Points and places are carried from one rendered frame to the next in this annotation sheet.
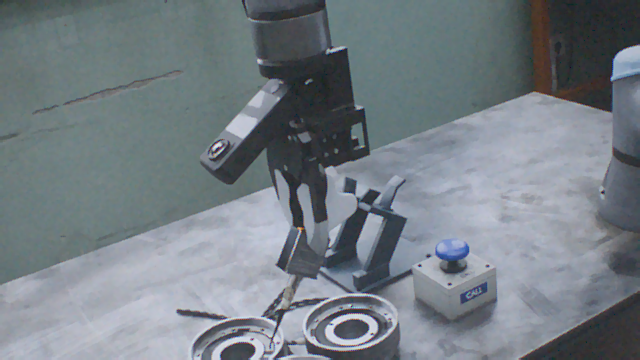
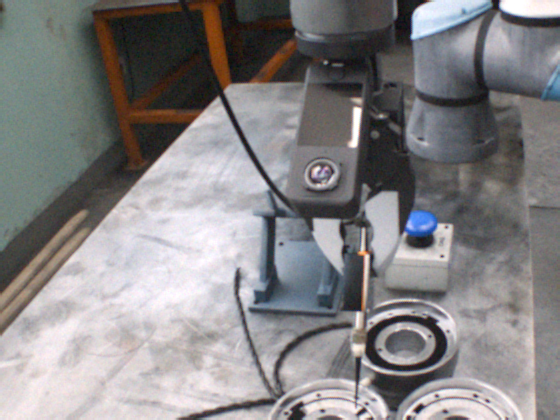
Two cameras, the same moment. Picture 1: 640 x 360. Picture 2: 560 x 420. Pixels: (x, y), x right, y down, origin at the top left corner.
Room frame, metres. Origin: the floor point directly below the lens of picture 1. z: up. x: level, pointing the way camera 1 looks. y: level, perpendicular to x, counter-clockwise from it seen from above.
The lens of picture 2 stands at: (0.44, 0.34, 1.25)
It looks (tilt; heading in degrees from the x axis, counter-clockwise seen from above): 32 degrees down; 319
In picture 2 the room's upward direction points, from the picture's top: 9 degrees counter-clockwise
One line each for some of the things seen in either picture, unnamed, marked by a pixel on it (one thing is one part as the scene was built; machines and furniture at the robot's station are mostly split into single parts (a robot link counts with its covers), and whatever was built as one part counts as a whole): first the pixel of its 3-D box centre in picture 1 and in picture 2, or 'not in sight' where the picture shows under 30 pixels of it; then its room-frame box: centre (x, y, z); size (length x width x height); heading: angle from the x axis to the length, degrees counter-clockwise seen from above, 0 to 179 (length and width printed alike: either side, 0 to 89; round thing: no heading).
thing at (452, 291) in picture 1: (458, 279); (420, 252); (0.76, -0.15, 0.82); 0.08 x 0.07 x 0.05; 116
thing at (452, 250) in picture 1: (453, 262); (419, 236); (0.76, -0.14, 0.85); 0.04 x 0.04 x 0.05
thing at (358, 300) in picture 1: (352, 335); (405, 349); (0.69, -0.01, 0.82); 0.10 x 0.10 x 0.04
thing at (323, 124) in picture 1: (309, 111); (353, 98); (0.73, 0.00, 1.07); 0.09 x 0.08 x 0.12; 119
